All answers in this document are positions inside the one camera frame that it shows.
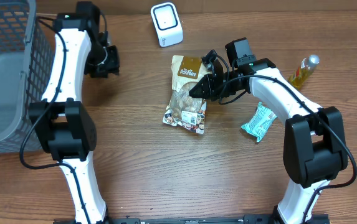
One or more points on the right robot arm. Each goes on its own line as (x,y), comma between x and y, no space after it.
(314,142)

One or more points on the teal snack packet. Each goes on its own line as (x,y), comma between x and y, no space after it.
(260,122)

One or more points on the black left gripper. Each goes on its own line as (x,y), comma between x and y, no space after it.
(113,66)

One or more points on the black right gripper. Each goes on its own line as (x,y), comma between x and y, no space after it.
(214,84)

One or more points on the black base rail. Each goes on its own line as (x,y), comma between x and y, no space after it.
(246,219)

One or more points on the white barcode scanner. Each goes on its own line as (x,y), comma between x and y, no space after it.
(167,24)

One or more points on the brown white snack bag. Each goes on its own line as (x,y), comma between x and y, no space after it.
(184,110)

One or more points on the yellow liquid bottle grey cap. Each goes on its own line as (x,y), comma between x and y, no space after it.
(303,72)

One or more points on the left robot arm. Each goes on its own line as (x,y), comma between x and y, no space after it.
(63,126)

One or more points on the grey plastic mesh basket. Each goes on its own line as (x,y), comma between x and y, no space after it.
(26,59)

